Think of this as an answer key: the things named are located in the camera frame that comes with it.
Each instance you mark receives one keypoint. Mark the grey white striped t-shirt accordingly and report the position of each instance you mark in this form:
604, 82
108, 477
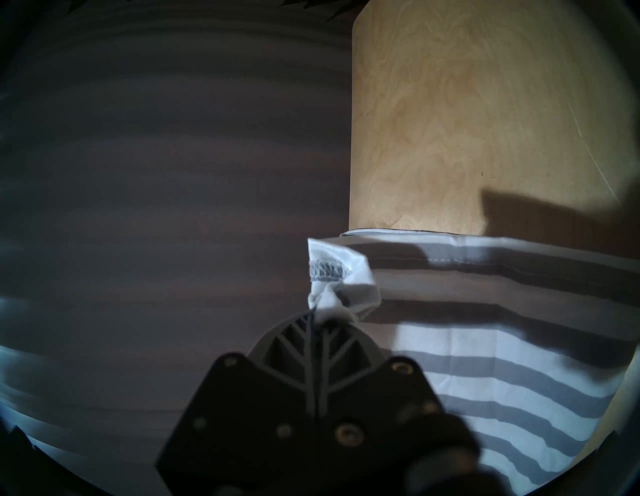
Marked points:
500, 360

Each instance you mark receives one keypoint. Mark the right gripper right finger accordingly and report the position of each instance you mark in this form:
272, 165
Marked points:
360, 400

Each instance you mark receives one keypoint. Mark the brown pleated curtain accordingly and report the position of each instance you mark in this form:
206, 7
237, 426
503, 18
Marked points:
150, 175

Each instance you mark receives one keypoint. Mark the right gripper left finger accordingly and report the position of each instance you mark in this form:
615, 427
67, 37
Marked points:
250, 420

